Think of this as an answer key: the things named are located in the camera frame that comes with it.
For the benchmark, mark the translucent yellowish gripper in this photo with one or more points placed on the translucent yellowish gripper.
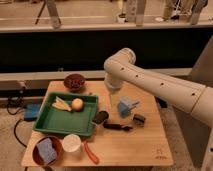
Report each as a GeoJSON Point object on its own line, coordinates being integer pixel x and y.
{"type": "Point", "coordinates": [114, 97]}

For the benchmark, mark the yellow apple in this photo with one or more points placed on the yellow apple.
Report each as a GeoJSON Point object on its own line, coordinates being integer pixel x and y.
{"type": "Point", "coordinates": [77, 104]}

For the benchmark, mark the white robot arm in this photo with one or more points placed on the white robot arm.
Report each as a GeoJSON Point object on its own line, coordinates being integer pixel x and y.
{"type": "Point", "coordinates": [190, 97]}

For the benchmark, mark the black small cup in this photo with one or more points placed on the black small cup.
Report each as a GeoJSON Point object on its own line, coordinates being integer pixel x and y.
{"type": "Point", "coordinates": [100, 117]}

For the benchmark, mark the white paper cup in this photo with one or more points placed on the white paper cup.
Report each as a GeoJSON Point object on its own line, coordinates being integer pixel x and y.
{"type": "Point", "coordinates": [71, 143]}

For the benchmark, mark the blue crumpled cloth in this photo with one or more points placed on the blue crumpled cloth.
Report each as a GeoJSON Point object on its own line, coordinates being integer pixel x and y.
{"type": "Point", "coordinates": [125, 106]}

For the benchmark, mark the small black clip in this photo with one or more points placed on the small black clip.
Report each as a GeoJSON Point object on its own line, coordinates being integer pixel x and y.
{"type": "Point", "coordinates": [139, 120]}

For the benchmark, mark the wooden folding table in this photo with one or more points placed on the wooden folding table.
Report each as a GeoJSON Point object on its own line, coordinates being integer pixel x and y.
{"type": "Point", "coordinates": [143, 146]}

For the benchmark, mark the dark red bowl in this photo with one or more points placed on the dark red bowl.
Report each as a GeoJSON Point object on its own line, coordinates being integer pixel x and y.
{"type": "Point", "coordinates": [74, 82]}

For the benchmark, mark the yellow banana peel toy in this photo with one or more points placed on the yellow banana peel toy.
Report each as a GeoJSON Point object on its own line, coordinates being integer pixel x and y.
{"type": "Point", "coordinates": [61, 104]}

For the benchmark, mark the green plastic tray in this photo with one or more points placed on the green plastic tray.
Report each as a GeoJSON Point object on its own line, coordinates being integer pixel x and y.
{"type": "Point", "coordinates": [56, 121]}

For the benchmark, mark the blue box on floor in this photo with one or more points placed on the blue box on floor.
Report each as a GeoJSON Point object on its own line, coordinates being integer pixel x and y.
{"type": "Point", "coordinates": [31, 112]}

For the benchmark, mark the brown bowl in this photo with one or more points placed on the brown bowl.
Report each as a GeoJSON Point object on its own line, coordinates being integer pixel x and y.
{"type": "Point", "coordinates": [56, 145]}

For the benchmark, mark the blue sponge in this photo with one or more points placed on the blue sponge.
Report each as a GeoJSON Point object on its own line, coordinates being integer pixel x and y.
{"type": "Point", "coordinates": [46, 151]}

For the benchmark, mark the black handled tool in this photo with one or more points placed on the black handled tool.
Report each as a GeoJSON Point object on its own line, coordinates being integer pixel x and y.
{"type": "Point", "coordinates": [117, 127]}

